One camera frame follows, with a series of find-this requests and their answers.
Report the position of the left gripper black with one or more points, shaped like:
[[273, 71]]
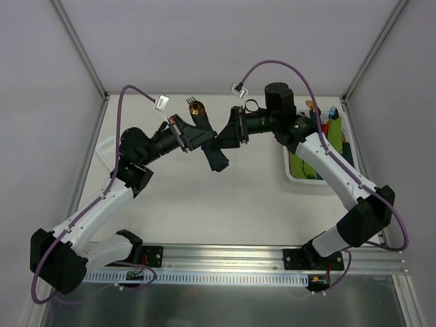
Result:
[[178, 133]]

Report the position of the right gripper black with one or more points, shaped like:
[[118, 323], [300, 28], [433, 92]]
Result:
[[239, 124]]

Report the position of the dark navy paper napkin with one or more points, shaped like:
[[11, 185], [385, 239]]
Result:
[[216, 159]]

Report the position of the iridescent rainbow fork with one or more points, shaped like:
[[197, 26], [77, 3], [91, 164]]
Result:
[[191, 100]]

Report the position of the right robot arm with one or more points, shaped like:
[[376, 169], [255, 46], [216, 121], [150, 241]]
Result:
[[368, 206]]

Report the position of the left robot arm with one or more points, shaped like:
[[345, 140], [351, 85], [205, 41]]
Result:
[[63, 256]]

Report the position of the middle green napkin roll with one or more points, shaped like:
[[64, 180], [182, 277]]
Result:
[[308, 171]]

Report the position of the tall green napkin roll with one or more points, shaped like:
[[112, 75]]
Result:
[[334, 135]]

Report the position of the black napkin roll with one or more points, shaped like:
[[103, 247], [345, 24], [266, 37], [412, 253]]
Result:
[[347, 153]]

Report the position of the large white storage bin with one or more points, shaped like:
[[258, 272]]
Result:
[[347, 137]]

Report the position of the blue fork in bin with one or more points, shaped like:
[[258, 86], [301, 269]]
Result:
[[333, 113]]

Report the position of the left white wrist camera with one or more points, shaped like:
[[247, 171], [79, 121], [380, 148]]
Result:
[[160, 103]]

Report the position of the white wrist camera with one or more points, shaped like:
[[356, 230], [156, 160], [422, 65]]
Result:
[[238, 90], [160, 103]]

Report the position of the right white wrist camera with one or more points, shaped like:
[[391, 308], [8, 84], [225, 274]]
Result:
[[238, 90]]

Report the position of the aluminium mounting rail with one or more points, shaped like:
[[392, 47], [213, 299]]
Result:
[[269, 259]]

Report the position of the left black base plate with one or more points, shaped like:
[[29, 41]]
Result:
[[151, 256]]

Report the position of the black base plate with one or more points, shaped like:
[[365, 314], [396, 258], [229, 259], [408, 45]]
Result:
[[300, 259], [151, 256]]

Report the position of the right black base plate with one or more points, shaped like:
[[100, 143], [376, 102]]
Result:
[[300, 259]]

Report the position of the white slotted cable duct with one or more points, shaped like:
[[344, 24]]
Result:
[[198, 278]]

